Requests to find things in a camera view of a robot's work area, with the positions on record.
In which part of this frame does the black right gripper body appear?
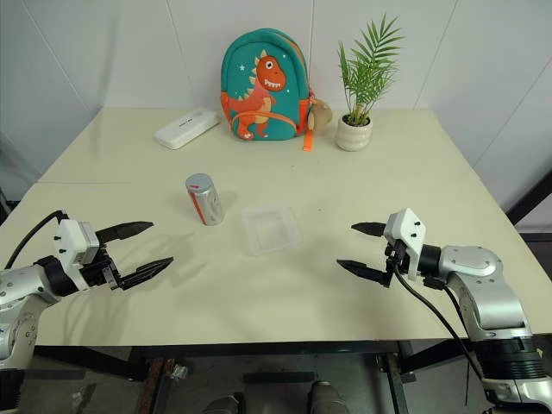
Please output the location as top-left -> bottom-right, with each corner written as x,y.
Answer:
383,240 -> 409,286

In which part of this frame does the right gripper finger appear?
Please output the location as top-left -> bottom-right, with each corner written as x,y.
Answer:
351,221 -> 388,238
336,259 -> 392,289

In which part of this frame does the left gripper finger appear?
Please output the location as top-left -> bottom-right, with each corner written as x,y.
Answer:
118,257 -> 174,290
95,221 -> 154,245

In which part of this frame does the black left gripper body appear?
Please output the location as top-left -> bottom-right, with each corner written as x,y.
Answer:
79,244 -> 124,292

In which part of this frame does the clear plastic container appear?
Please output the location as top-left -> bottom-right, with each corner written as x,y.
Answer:
240,205 -> 304,258

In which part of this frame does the red silver drink can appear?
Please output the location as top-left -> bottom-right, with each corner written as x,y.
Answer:
185,172 -> 224,227

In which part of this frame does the white ribbed plant pot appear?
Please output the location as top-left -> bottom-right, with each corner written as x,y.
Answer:
336,113 -> 373,153

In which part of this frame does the white oblong case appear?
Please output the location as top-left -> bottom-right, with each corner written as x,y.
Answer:
154,108 -> 221,151

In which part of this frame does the beige plush pendant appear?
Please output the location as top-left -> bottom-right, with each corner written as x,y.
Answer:
308,97 -> 334,131

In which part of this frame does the dark rounded shape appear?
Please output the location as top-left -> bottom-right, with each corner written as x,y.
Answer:
307,379 -> 344,414
205,392 -> 245,414

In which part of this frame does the green palm plant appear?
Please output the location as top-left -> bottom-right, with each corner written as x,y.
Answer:
337,13 -> 405,126

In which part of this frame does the teal dinosaur backpack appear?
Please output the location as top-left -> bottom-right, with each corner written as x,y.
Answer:
220,28 -> 312,141

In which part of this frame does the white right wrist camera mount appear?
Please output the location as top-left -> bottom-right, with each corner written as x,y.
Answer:
382,208 -> 428,281

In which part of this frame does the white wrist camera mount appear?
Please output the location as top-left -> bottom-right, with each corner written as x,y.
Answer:
54,218 -> 102,292
382,208 -> 428,281

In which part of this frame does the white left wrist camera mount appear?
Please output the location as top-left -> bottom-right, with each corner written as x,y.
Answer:
54,218 -> 102,292

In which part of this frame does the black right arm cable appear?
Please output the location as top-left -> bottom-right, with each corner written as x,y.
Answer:
392,262 -> 484,379

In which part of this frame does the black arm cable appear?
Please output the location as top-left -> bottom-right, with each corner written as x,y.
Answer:
3,210 -> 68,269
392,262 -> 484,379

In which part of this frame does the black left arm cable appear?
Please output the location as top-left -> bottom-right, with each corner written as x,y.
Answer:
3,210 -> 68,269

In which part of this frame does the black diagonal frame bar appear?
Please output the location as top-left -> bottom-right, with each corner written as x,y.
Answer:
505,166 -> 552,226

